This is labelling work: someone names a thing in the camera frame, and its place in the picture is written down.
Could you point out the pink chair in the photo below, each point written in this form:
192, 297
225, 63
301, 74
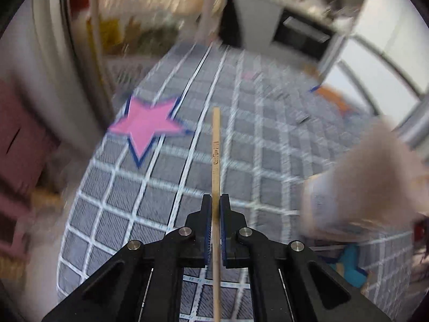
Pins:
25, 146

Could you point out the pink star sticker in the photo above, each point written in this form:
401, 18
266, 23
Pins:
141, 123

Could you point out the grey checked tablecloth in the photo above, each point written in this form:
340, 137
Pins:
275, 133

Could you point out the beige plastic utensil holder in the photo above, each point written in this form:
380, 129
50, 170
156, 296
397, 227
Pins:
377, 186

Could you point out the black built-in oven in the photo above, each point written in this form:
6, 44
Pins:
302, 34

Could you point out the blue star sticker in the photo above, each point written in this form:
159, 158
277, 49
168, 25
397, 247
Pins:
347, 266

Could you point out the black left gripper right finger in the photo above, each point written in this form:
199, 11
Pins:
289, 282

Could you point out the beige plastic storage rack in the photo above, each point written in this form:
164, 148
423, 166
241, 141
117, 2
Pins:
103, 29

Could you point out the light wooden chopstick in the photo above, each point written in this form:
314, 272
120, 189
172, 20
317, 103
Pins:
216, 255

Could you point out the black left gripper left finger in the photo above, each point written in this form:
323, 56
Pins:
142, 281

